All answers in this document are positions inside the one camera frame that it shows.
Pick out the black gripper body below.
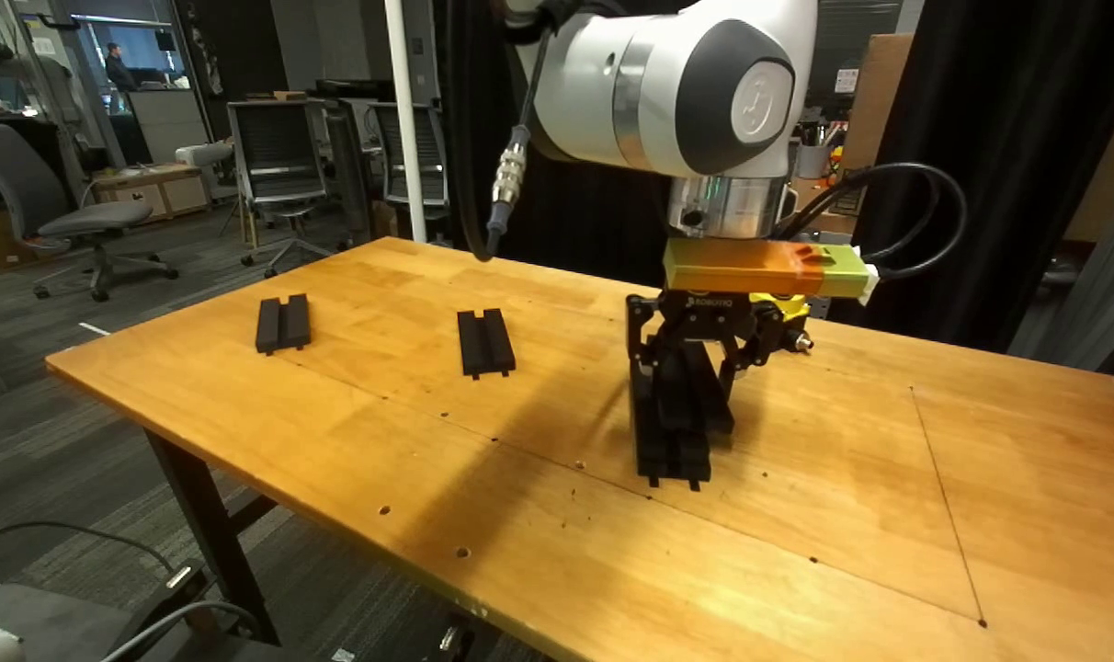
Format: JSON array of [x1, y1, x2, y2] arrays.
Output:
[[627, 290, 787, 381]]

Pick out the long black track piece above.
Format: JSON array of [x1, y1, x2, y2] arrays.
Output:
[[634, 340, 730, 487]]

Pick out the short black track piece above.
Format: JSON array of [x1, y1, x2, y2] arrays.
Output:
[[254, 292, 314, 354], [458, 307, 515, 378]]

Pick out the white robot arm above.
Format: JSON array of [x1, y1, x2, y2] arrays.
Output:
[[486, 0, 816, 243]]

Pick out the black curtain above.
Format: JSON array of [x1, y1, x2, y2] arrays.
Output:
[[436, 0, 822, 301]]

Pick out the wooden table black legs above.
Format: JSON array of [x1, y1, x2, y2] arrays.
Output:
[[50, 237, 1114, 662]]

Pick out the white vertical pole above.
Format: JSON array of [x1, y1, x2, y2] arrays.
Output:
[[382, 0, 427, 243]]

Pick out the mesh back office chair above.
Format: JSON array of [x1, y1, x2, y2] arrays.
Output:
[[230, 98, 329, 275]]

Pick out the grey office chair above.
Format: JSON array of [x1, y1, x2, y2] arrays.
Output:
[[0, 125, 150, 301]]

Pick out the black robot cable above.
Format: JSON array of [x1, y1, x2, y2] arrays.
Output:
[[774, 159, 970, 281]]

